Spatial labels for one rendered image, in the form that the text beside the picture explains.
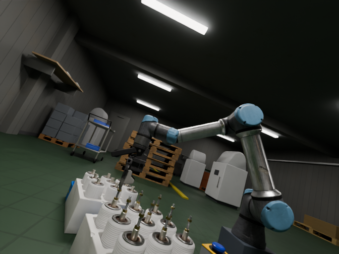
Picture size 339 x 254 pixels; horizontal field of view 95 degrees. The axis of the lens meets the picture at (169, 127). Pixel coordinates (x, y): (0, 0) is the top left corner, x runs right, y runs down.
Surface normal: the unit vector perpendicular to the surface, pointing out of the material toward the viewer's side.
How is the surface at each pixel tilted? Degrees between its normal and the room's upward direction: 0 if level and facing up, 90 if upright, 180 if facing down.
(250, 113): 83
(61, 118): 90
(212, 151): 90
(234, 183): 90
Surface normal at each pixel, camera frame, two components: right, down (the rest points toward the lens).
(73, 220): 0.55, 0.00
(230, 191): 0.26, -0.13
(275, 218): -0.04, -0.11
